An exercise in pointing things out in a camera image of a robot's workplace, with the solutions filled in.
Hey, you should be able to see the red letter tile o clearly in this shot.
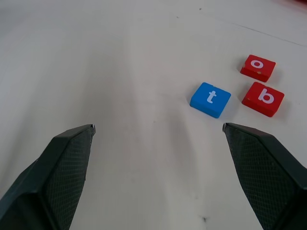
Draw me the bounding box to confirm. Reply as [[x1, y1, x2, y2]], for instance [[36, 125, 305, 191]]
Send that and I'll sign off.
[[240, 54, 276, 83]]

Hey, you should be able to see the blue letter tile t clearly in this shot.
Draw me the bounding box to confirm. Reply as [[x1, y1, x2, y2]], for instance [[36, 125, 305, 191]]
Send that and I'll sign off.
[[189, 82, 232, 119]]

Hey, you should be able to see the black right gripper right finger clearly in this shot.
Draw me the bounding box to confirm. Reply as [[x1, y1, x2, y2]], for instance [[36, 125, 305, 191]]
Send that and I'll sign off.
[[222, 122, 307, 230]]

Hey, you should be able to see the red letter b block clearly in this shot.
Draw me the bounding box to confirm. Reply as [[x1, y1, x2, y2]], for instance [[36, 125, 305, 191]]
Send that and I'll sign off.
[[241, 81, 285, 118]]

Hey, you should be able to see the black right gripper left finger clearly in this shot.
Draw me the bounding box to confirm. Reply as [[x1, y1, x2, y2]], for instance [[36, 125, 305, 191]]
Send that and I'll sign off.
[[0, 124, 96, 230]]

